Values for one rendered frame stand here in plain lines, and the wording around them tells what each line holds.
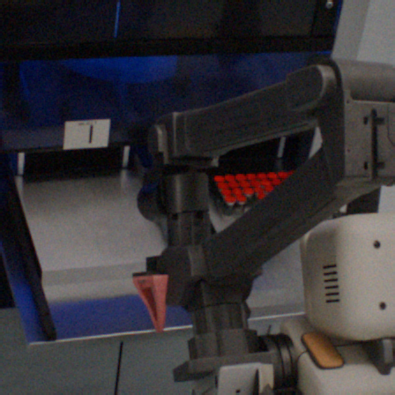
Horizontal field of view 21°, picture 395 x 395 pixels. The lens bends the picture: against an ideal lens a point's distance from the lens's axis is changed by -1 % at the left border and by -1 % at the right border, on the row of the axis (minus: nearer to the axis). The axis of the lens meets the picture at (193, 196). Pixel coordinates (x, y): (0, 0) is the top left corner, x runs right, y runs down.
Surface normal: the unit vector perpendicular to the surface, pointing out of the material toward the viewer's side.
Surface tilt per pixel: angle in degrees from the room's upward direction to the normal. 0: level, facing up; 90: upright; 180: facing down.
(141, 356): 90
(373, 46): 0
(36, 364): 90
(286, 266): 0
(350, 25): 90
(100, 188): 0
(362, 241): 48
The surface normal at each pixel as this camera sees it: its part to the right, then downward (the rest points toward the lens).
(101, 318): 0.13, -0.81
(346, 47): 0.30, 0.58
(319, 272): -0.95, 0.05
